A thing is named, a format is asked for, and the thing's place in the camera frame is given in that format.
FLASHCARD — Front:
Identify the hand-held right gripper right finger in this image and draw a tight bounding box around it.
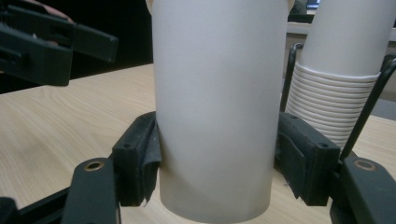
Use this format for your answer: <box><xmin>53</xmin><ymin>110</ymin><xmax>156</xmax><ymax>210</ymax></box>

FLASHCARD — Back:
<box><xmin>274</xmin><ymin>111</ymin><xmax>342</xmax><ymax>207</ymax></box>

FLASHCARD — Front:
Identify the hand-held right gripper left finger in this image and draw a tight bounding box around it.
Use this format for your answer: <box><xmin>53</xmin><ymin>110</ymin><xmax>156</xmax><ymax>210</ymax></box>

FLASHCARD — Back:
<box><xmin>111</xmin><ymin>110</ymin><xmax>163</xmax><ymax>208</ymax></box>

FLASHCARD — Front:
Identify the tall stack of paper cups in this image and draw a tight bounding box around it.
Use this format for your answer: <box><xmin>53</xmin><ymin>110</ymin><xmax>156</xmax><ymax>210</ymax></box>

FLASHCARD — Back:
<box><xmin>284</xmin><ymin>0</ymin><xmax>396</xmax><ymax>150</ymax></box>

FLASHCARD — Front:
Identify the dark double wire cup holder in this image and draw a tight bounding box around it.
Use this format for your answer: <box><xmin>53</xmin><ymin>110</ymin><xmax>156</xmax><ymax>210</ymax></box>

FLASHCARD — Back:
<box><xmin>279</xmin><ymin>42</ymin><xmax>396</xmax><ymax>162</ymax></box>

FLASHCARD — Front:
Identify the single white paper cup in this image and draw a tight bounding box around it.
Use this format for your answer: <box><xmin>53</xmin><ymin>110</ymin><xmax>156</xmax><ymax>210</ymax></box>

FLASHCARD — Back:
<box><xmin>145</xmin><ymin>0</ymin><xmax>295</xmax><ymax>224</ymax></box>

